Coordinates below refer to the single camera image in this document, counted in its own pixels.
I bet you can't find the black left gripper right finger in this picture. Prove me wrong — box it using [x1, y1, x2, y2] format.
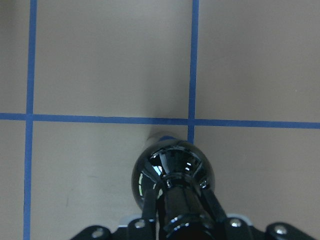
[201, 189, 227, 222]

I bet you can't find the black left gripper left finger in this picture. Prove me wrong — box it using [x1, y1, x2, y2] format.
[142, 189, 157, 222]

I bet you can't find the dark wine bottle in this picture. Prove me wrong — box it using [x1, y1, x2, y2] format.
[131, 136, 214, 240]

